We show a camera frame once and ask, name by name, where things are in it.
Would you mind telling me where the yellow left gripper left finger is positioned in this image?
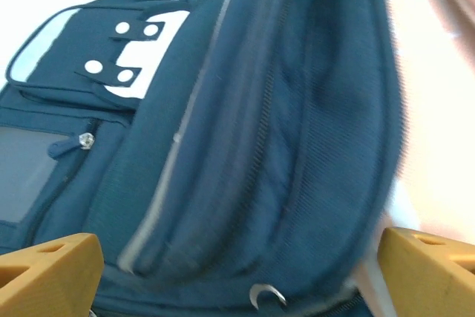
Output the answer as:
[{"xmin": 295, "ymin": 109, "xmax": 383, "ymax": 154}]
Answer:
[{"xmin": 0, "ymin": 232, "xmax": 105, "ymax": 317}]

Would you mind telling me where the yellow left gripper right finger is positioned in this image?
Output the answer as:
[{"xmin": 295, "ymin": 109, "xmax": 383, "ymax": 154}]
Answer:
[{"xmin": 378, "ymin": 226, "xmax": 475, "ymax": 317}]

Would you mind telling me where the navy blue backpack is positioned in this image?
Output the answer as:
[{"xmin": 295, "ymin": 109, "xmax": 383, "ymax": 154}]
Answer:
[{"xmin": 0, "ymin": 0, "xmax": 409, "ymax": 317}]

